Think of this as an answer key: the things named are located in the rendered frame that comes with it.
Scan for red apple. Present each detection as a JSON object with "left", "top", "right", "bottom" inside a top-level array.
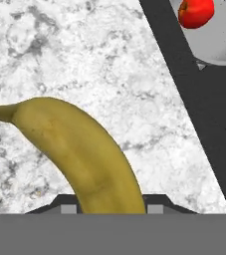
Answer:
[{"left": 177, "top": 0, "right": 216, "bottom": 30}]

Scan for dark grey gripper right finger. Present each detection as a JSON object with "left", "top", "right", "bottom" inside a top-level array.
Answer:
[{"left": 141, "top": 193, "right": 198, "bottom": 215}]

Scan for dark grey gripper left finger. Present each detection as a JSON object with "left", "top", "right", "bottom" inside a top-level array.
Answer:
[{"left": 25, "top": 193, "right": 83, "bottom": 215}]

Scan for white colander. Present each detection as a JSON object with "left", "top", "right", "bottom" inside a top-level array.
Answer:
[{"left": 168, "top": 0, "right": 226, "bottom": 67}]

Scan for yellow banana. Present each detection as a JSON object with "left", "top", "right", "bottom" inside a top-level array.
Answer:
[{"left": 0, "top": 96, "right": 147, "bottom": 215}]

